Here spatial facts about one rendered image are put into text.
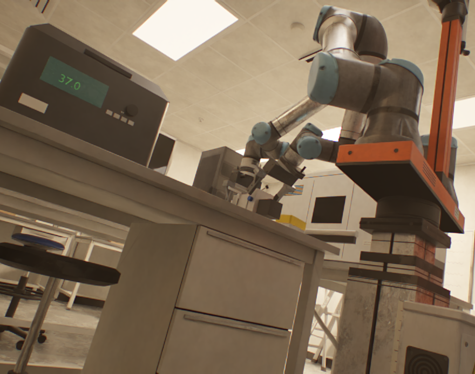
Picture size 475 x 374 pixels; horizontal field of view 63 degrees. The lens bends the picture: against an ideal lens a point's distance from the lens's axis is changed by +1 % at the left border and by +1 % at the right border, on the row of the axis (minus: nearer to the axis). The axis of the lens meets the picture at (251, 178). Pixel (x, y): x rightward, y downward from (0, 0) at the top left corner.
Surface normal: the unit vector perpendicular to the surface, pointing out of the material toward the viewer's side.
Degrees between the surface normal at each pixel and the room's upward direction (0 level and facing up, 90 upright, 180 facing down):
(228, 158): 90
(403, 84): 90
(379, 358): 90
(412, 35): 180
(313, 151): 124
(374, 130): 72
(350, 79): 111
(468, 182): 90
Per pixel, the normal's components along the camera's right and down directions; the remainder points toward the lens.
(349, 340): -0.71, -0.36
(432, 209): 0.39, -0.18
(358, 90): -0.11, 0.40
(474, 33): -0.23, 0.93
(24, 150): 0.63, -0.08
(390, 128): -0.17, -0.61
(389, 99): -0.43, -0.36
